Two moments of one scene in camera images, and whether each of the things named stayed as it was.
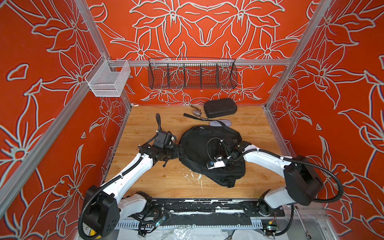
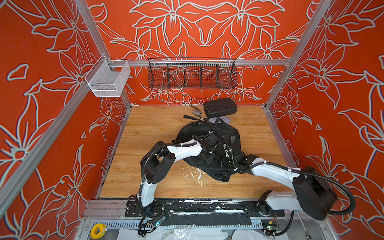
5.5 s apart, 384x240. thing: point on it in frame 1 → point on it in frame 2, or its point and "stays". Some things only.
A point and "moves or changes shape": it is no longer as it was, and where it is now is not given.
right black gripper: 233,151 → 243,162
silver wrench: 308,236 stays
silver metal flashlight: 197,112 stays
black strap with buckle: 196,117 stays
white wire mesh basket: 108,78 stays
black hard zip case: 220,107 stays
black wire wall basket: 191,73 stays
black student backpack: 202,143 moves or changes shape
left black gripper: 178,151 → 209,159
